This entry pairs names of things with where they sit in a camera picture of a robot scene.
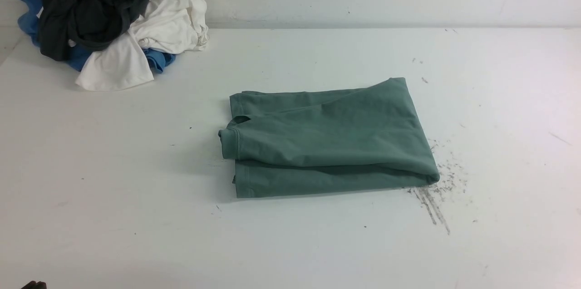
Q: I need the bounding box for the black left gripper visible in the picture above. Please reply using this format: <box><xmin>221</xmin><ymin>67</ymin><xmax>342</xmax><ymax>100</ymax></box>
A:
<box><xmin>21</xmin><ymin>281</ymin><xmax>47</xmax><ymax>289</ymax></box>

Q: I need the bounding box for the green long-sleeve shirt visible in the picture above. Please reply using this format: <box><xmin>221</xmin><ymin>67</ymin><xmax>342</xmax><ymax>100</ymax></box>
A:
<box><xmin>218</xmin><ymin>78</ymin><xmax>440</xmax><ymax>199</ymax></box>

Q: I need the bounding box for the black crumpled garment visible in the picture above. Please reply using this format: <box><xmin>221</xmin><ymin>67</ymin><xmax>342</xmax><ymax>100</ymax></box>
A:
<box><xmin>37</xmin><ymin>0</ymin><xmax>149</xmax><ymax>61</ymax></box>

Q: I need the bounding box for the blue crumpled garment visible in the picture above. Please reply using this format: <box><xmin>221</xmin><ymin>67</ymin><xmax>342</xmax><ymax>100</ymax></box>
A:
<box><xmin>17</xmin><ymin>0</ymin><xmax>176</xmax><ymax>73</ymax></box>

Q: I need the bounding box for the white crumpled garment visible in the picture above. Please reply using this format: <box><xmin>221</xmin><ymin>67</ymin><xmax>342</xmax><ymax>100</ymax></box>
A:
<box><xmin>76</xmin><ymin>0</ymin><xmax>209</xmax><ymax>91</ymax></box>

